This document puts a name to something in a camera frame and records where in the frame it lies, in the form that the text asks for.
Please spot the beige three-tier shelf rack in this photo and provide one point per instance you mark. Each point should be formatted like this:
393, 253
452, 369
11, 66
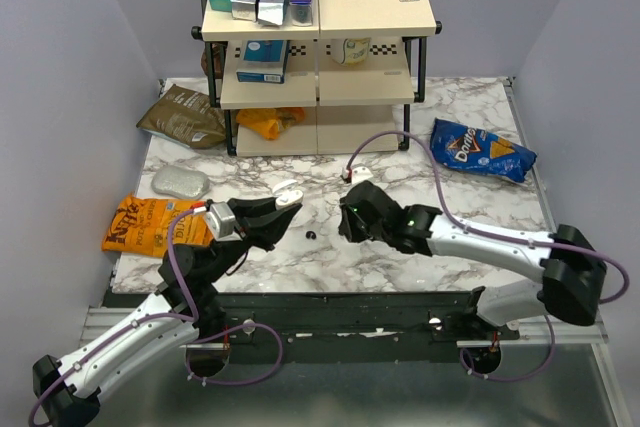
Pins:
345, 104

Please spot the brown snack bag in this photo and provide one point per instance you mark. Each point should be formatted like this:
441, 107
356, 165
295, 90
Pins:
185, 116

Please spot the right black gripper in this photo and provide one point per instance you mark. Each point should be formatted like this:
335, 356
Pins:
346, 224

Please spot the dark brown bag behind shelf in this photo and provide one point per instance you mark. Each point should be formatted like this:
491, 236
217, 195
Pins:
211, 61

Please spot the blue Doritos chip bag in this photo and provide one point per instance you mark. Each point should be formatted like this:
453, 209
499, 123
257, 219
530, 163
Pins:
480, 152

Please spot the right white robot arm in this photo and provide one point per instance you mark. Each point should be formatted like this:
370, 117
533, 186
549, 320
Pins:
560, 273

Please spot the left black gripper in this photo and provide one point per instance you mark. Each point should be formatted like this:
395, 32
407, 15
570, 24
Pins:
259, 224

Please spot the silver glitter pouch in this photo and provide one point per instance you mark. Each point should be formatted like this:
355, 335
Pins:
180, 183

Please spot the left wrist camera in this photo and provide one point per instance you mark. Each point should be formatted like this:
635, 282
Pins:
220, 220

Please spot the white yellow cup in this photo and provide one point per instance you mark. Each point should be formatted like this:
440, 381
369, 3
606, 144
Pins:
350, 51

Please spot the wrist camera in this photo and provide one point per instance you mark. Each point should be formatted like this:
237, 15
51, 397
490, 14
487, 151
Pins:
356, 174
220, 220

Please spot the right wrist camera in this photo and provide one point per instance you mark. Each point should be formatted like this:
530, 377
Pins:
356, 174

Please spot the blue white box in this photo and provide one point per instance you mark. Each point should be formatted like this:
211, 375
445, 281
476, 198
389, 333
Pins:
263, 61

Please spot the orange Kettle chip bag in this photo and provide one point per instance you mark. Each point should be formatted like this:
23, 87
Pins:
140, 226

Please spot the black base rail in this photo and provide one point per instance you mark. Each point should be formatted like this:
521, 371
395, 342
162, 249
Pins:
274, 328

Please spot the white earbud charging case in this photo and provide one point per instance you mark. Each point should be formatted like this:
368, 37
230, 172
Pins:
287, 193

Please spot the orange snack bag on shelf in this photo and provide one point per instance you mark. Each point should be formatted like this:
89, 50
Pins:
270, 123

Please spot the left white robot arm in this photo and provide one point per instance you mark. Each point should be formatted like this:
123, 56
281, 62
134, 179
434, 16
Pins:
183, 309

